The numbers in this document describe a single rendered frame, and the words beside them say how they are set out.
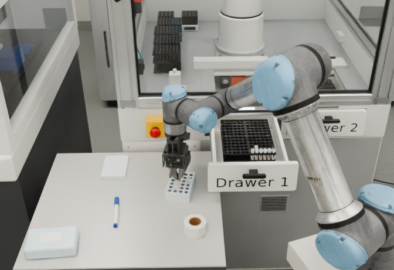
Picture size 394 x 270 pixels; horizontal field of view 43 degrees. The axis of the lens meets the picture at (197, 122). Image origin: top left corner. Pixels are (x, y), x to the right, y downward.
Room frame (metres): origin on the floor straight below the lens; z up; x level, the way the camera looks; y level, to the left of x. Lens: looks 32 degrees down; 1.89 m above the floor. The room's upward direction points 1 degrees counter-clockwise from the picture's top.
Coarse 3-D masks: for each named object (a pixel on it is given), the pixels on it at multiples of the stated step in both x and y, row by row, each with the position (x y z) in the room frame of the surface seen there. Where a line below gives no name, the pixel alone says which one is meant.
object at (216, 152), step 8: (272, 120) 1.64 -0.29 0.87; (216, 128) 1.64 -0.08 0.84; (272, 128) 1.63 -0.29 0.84; (216, 136) 1.59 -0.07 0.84; (272, 136) 1.58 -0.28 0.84; (280, 136) 1.50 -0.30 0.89; (216, 144) 1.54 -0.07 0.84; (280, 144) 1.45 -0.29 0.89; (216, 152) 1.49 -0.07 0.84; (280, 152) 1.44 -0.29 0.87; (216, 160) 1.44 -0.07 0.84; (280, 160) 1.43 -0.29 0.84
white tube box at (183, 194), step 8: (184, 176) 1.40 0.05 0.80; (192, 176) 1.40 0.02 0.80; (168, 184) 1.36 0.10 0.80; (184, 184) 1.36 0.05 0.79; (192, 184) 1.36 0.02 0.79; (168, 192) 1.31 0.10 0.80; (176, 192) 1.31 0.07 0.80; (184, 192) 1.32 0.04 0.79; (168, 200) 1.31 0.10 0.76; (176, 200) 1.31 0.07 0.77; (184, 200) 1.30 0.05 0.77
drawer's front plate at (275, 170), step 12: (216, 168) 1.29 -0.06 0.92; (228, 168) 1.29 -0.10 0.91; (240, 168) 1.29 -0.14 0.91; (252, 168) 1.29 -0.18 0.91; (264, 168) 1.29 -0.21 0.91; (276, 168) 1.29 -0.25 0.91; (288, 168) 1.29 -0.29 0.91; (216, 180) 1.29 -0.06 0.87; (228, 180) 1.29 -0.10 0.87; (252, 180) 1.29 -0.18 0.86; (276, 180) 1.29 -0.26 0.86; (288, 180) 1.29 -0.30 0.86
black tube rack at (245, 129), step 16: (224, 128) 1.55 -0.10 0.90; (240, 128) 1.54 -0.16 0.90; (256, 128) 1.55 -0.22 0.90; (224, 144) 1.49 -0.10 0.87; (240, 144) 1.49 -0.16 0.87; (256, 144) 1.44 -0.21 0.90; (272, 144) 1.44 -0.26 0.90; (224, 160) 1.39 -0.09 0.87; (240, 160) 1.39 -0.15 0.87; (256, 160) 1.39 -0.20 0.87; (272, 160) 1.39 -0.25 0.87
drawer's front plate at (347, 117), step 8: (320, 112) 1.61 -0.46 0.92; (328, 112) 1.61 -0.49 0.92; (336, 112) 1.61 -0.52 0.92; (344, 112) 1.61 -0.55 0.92; (352, 112) 1.61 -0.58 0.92; (360, 112) 1.61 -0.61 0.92; (344, 120) 1.61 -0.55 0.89; (352, 120) 1.61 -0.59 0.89; (360, 120) 1.61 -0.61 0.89; (344, 128) 1.61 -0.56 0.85; (352, 128) 1.61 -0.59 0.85; (360, 128) 1.61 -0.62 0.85
